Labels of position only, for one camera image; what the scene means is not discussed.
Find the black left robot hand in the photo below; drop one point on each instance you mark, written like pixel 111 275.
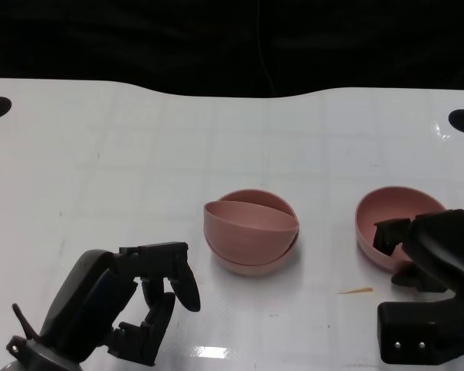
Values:
pixel 85 293

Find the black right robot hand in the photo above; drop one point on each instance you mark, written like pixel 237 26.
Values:
pixel 444 243

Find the pink plastic bowl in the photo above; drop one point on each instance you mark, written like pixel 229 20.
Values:
pixel 251 270
pixel 247 239
pixel 386 205

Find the small orange sliver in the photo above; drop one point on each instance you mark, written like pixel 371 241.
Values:
pixel 355 290

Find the black backdrop curtain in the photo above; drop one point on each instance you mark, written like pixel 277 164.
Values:
pixel 178 38

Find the black right wrist camera housing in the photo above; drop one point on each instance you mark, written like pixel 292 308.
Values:
pixel 413 332

